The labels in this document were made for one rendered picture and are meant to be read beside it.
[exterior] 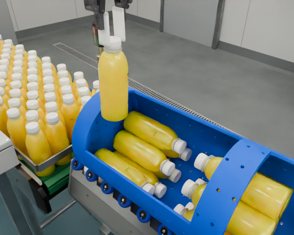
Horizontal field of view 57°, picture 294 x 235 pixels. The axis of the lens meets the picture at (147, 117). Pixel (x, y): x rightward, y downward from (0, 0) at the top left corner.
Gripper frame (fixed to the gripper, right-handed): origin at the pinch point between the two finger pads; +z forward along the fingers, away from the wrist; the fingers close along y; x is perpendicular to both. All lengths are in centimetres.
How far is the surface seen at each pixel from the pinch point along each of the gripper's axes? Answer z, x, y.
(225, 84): 143, 80, 252
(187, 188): 32.1, -23.6, -1.0
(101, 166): 33.8, -1.9, -8.6
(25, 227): 82, 35, -23
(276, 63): 134, 50, 340
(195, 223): 31.2, -30.2, -8.1
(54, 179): 55, 23, -11
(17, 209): 70, 35, -23
